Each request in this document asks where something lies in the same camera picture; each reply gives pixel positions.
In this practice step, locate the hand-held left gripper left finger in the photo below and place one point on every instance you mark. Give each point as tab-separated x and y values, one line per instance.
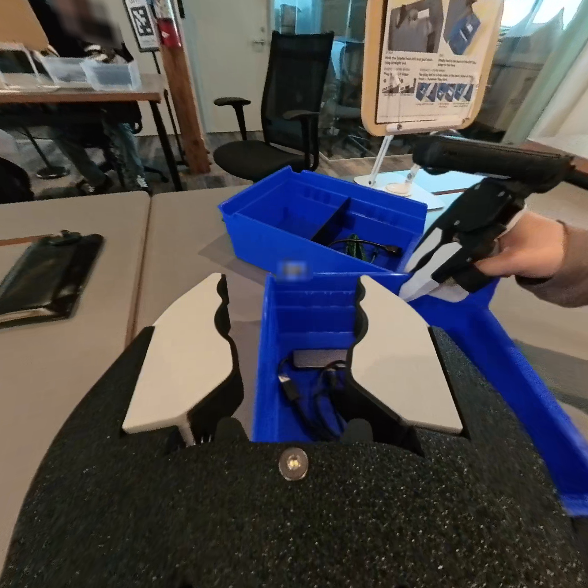
179	363

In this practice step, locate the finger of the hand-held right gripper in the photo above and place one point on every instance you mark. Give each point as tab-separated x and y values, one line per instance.
427	248
432	290

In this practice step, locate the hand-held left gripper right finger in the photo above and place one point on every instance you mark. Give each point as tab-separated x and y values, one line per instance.
399	363

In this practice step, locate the person's right forearm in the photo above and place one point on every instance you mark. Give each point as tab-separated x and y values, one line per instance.
574	275

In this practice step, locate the person's right hand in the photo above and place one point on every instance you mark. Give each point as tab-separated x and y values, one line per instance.
533	248

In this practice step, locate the white board stand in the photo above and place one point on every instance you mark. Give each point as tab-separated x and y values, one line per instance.
427	186

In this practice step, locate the instruction board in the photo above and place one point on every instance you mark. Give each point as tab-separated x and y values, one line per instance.
427	69

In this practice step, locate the blue plastic bin with divider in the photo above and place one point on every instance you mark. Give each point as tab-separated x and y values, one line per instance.
266	239

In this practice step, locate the black clipboard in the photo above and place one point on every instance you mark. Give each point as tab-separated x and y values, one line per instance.
46	275

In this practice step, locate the black mesh office chair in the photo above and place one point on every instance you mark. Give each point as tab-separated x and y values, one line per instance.
294	82

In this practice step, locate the black backpack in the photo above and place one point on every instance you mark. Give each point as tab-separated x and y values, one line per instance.
13	183

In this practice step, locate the white door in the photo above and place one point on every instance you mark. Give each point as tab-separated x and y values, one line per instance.
220	69

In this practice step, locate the wooden office desk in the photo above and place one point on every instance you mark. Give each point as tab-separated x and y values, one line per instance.
92	94

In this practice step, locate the red fire extinguisher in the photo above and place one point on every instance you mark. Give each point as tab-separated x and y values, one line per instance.
167	32

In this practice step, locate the black and white marker sign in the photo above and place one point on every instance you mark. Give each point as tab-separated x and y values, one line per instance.
142	23

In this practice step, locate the wooden post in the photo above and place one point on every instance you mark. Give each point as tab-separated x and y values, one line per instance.
183	115

